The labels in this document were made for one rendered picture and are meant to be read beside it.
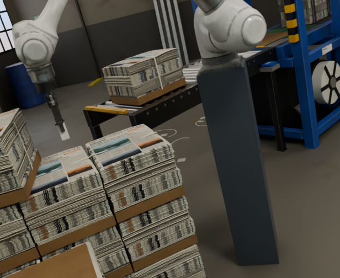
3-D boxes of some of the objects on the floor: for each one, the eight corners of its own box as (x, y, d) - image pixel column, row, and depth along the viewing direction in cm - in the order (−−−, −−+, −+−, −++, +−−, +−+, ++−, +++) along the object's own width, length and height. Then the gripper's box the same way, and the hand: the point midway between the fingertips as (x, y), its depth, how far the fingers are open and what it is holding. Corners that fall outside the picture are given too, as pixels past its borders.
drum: (30, 102, 774) (14, 62, 746) (53, 97, 759) (38, 57, 731) (15, 111, 726) (-2, 69, 698) (40, 106, 711) (23, 63, 683)
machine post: (350, 118, 330) (333, -84, 276) (340, 118, 336) (321, -80, 283) (355, 115, 335) (339, -85, 281) (345, 114, 341) (327, -81, 288)
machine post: (314, 149, 296) (286, -76, 242) (304, 147, 302) (274, -72, 249) (320, 144, 301) (294, -77, 247) (309, 142, 307) (282, -74, 254)
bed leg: (122, 217, 271) (93, 127, 248) (118, 215, 275) (88, 127, 252) (129, 213, 274) (100, 124, 251) (125, 210, 279) (95, 123, 255)
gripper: (32, 81, 147) (54, 138, 155) (35, 85, 135) (58, 147, 143) (52, 75, 149) (73, 132, 157) (56, 79, 137) (78, 140, 146)
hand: (63, 131), depth 149 cm, fingers closed
